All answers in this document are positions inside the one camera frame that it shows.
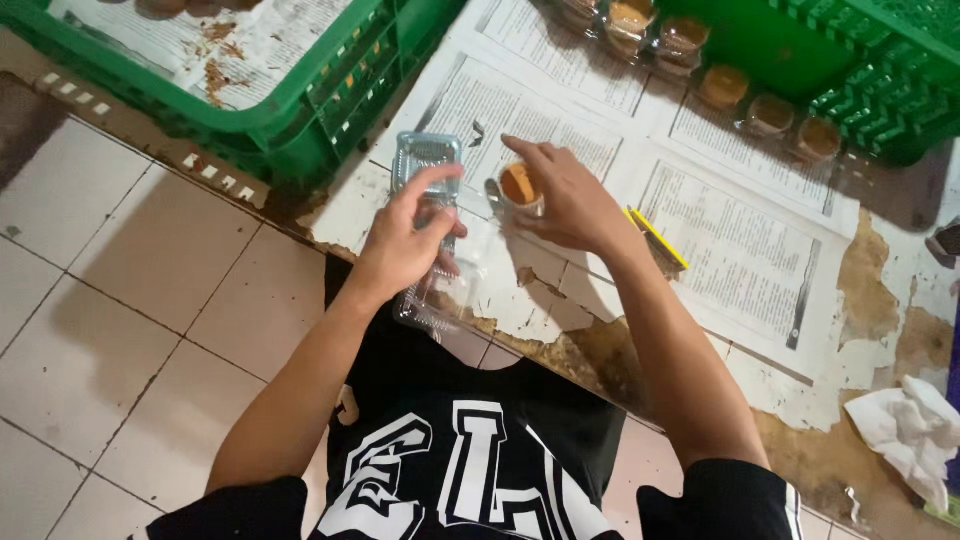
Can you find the person's right hand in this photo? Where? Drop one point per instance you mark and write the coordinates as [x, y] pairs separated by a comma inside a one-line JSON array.
[[577, 206]]

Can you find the person's left hand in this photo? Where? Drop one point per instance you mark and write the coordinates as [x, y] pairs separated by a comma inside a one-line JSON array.
[[394, 247]]

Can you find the small brown cupcake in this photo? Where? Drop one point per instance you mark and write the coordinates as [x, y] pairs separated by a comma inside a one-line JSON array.
[[517, 184]]

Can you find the clear plastic clamshell container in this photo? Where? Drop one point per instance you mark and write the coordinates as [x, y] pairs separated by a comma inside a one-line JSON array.
[[424, 154]]

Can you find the green plastic crate with newspaper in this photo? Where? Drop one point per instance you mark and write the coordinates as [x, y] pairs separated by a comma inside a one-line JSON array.
[[300, 127]]

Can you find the newspaper table covering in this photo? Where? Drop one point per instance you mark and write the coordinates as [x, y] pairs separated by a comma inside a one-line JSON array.
[[742, 255]]

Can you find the row of wrapped brown cakes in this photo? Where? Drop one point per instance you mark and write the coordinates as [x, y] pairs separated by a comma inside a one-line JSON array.
[[724, 86]]

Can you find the black shirt with white lettering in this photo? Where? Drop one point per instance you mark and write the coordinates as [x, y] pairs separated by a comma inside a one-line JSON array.
[[465, 450]]

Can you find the newspaper crate lining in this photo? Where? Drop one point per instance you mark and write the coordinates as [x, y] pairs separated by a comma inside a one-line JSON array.
[[285, 45]]

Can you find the empty green plastic crate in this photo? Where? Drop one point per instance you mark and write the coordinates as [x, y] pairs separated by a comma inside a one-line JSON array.
[[877, 82]]

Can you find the unwrapped brown cakes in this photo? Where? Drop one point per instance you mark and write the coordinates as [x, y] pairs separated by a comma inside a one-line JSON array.
[[165, 6]]

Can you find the dark grey object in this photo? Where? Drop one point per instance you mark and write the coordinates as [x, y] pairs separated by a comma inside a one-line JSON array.
[[947, 241]]

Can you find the crumpled white tissue paper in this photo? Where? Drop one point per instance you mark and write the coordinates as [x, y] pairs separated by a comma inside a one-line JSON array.
[[911, 439]]

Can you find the blue plastic object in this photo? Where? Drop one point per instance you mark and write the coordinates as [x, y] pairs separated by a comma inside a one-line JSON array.
[[955, 397]]

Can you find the small green plastic object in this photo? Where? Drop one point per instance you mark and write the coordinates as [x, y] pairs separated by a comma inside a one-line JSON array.
[[946, 511]]

